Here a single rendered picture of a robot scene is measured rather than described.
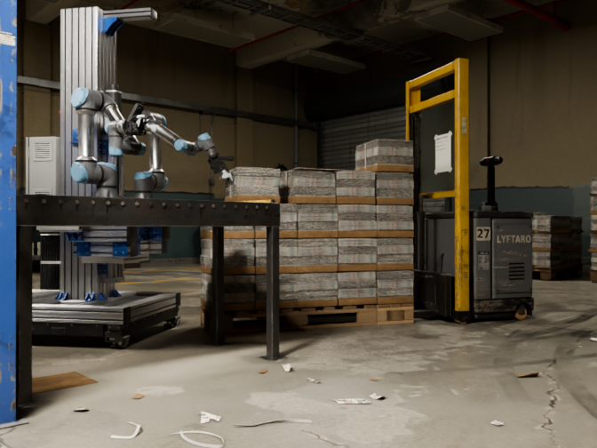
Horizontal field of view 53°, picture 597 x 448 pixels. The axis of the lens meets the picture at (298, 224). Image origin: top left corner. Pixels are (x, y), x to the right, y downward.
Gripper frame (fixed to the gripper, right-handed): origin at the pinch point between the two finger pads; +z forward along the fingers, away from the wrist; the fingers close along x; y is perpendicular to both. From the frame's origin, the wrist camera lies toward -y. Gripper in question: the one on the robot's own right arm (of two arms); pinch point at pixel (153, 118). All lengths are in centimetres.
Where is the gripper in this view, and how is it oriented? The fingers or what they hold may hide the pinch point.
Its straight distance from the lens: 324.6
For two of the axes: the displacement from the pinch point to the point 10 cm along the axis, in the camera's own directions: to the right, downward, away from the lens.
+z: 8.1, 0.0, -5.9
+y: -0.8, 9.9, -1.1
